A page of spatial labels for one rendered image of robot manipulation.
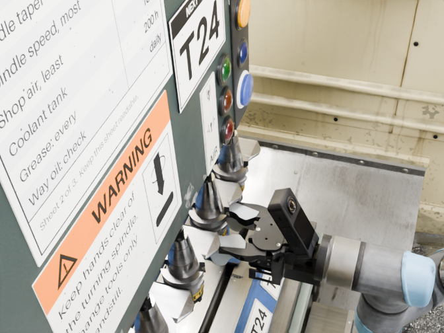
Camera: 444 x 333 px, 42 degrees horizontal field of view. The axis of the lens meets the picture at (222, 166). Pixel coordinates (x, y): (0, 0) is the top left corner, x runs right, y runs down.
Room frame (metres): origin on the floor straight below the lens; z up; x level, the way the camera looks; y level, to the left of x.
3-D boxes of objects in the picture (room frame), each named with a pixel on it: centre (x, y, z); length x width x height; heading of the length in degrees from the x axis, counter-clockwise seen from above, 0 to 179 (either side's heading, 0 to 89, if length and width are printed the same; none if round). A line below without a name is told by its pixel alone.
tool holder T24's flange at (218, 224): (0.60, 0.02, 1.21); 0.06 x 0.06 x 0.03
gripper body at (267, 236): (0.56, -0.09, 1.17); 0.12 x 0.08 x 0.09; 69
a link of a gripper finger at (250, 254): (0.55, -0.03, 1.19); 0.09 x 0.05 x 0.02; 85
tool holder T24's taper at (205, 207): (0.60, 0.02, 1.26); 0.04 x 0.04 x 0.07
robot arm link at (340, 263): (0.53, -0.17, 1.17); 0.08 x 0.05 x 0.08; 159
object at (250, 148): (0.76, -0.03, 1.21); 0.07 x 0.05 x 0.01; 69
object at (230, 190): (0.65, 0.00, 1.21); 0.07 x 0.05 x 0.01; 69
